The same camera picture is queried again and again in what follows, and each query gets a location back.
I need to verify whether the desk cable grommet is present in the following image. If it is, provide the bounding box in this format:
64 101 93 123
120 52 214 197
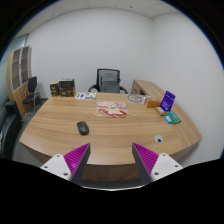
154 135 163 143

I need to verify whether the dark brown cardboard box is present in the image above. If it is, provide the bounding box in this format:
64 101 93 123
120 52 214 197
59 79 75 97

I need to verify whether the wooden side desk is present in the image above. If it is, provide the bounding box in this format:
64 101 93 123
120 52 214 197
131 80 165 100

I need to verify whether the wooden bookcase cabinet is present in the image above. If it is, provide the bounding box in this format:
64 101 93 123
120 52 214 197
6 46 32 116

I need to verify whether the black mesh office chair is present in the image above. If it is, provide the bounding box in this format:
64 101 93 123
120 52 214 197
88 68 128 94

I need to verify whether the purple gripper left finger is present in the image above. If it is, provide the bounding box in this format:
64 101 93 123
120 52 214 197
41 143 91 184

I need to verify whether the orange cardboard box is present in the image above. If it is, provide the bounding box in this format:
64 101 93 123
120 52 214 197
145 99 161 108

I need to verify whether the white green printed sheet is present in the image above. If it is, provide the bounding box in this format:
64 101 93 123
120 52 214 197
75 92 96 100

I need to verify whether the purple standing card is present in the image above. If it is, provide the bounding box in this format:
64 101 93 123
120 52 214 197
160 91 176 112

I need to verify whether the black computer mouse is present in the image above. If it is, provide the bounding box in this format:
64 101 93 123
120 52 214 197
77 121 89 135

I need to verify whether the black leather armchair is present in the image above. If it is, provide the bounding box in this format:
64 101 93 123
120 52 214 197
0 101 22 160

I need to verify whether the green blue small box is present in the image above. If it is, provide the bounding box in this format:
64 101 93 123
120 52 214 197
164 111 181 124

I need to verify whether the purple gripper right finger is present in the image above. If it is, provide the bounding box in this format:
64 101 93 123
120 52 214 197
132 143 182 184

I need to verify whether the pink illustrated mouse pad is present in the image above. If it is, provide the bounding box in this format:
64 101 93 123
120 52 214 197
95 101 129 118

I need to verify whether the small brown box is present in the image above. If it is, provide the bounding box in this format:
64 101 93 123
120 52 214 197
50 81 59 96

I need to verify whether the tan small box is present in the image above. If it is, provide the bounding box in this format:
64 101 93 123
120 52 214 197
154 107 166 116

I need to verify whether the black visitor chair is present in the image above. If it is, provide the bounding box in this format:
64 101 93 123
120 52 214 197
23 76 41 112

